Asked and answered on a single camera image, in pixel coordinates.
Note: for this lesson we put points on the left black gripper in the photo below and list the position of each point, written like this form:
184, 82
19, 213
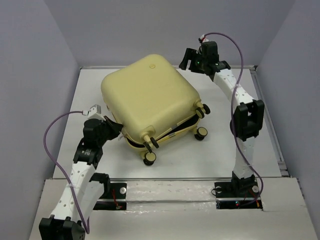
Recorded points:
115, 127

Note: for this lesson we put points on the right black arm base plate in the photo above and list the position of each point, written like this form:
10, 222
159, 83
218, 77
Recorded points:
229, 199

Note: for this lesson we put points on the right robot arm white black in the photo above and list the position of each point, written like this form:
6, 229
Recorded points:
247, 116

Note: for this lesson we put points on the yellow hard-shell suitcase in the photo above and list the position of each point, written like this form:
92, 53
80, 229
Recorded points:
154, 103

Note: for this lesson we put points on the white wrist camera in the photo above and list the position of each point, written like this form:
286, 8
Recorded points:
95, 112
203, 40

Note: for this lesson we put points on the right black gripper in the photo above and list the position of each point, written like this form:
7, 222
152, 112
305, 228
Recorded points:
189, 55

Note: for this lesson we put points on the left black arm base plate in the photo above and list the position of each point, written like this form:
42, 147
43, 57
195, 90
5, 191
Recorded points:
114, 200

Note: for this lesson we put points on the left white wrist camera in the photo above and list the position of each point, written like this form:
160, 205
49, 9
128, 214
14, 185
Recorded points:
95, 112

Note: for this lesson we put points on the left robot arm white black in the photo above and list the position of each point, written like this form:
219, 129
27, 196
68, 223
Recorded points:
70, 219

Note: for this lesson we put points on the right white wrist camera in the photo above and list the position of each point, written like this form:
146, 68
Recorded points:
203, 40

